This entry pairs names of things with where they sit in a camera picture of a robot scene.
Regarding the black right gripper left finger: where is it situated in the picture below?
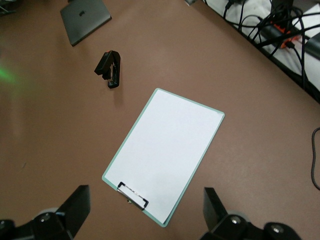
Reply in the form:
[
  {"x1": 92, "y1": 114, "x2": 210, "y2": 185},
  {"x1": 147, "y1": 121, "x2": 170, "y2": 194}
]
[{"x1": 0, "y1": 184, "x2": 91, "y2": 240}]

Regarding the black cable tangle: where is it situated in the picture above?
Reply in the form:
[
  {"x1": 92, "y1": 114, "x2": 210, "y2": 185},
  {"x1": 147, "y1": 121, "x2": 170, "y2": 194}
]
[{"x1": 222, "y1": 0, "x2": 320, "y2": 91}]

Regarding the black looped cable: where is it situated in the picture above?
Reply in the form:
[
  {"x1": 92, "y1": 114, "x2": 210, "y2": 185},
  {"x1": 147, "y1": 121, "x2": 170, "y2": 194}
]
[{"x1": 311, "y1": 126, "x2": 320, "y2": 191}]

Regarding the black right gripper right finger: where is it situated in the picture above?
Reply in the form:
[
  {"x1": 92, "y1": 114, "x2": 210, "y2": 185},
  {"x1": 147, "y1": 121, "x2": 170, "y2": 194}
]
[{"x1": 199, "y1": 187, "x2": 305, "y2": 240}]

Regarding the black orange power strip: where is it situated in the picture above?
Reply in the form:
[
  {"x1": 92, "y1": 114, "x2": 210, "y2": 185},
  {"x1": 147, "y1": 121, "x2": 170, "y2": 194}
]
[{"x1": 259, "y1": 22, "x2": 320, "y2": 60}]

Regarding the black stapler red tip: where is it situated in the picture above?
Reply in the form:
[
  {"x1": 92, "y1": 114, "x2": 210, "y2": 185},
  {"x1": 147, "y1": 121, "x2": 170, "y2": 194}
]
[{"x1": 94, "y1": 49, "x2": 123, "y2": 90}]

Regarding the teal clipboard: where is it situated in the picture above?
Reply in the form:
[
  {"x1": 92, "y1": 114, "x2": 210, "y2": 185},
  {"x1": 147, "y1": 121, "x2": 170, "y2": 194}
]
[{"x1": 101, "y1": 87, "x2": 226, "y2": 228}]

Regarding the silver laptop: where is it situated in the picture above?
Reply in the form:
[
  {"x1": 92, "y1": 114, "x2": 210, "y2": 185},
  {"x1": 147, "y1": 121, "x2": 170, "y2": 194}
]
[{"x1": 59, "y1": 0, "x2": 113, "y2": 47}]

